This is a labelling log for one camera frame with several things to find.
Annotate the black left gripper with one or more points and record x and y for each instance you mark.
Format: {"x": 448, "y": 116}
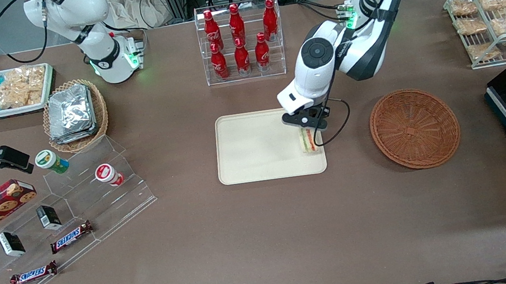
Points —
{"x": 312, "y": 111}

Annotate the triangle sandwich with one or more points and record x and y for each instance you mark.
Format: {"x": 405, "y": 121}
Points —
{"x": 310, "y": 143}

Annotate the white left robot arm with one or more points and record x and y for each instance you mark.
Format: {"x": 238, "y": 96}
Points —
{"x": 320, "y": 55}

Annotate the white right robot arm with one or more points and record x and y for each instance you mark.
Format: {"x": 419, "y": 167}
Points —
{"x": 100, "y": 59}

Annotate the beige plastic tray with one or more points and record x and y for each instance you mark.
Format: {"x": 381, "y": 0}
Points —
{"x": 258, "y": 146}

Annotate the oval light wicker basket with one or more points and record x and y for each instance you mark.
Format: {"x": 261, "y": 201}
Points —
{"x": 101, "y": 110}

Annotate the round brown wicker basket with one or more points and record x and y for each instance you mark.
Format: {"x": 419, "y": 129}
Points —
{"x": 415, "y": 129}

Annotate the green lidded snack cup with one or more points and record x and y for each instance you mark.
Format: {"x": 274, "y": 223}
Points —
{"x": 49, "y": 160}

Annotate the silver foil pack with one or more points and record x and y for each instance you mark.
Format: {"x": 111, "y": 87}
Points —
{"x": 74, "y": 137}
{"x": 70, "y": 110}

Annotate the large clear snack bag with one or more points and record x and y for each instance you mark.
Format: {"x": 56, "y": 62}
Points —
{"x": 21, "y": 87}

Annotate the small black box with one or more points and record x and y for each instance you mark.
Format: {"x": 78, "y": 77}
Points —
{"x": 49, "y": 217}
{"x": 11, "y": 243}

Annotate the clear acrylic bottle rack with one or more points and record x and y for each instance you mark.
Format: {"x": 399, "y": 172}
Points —
{"x": 254, "y": 76}

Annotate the red cola bottle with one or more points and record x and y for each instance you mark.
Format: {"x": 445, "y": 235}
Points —
{"x": 262, "y": 52}
{"x": 218, "y": 62}
{"x": 209, "y": 28}
{"x": 236, "y": 23}
{"x": 242, "y": 57}
{"x": 270, "y": 18}

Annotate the red lidded snack cup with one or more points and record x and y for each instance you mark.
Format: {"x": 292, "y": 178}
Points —
{"x": 106, "y": 173}

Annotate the Snickers chocolate bar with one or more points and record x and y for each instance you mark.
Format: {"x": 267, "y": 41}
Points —
{"x": 71, "y": 236}
{"x": 33, "y": 274}

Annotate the clear acrylic step display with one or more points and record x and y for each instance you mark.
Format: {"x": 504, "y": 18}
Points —
{"x": 96, "y": 211}

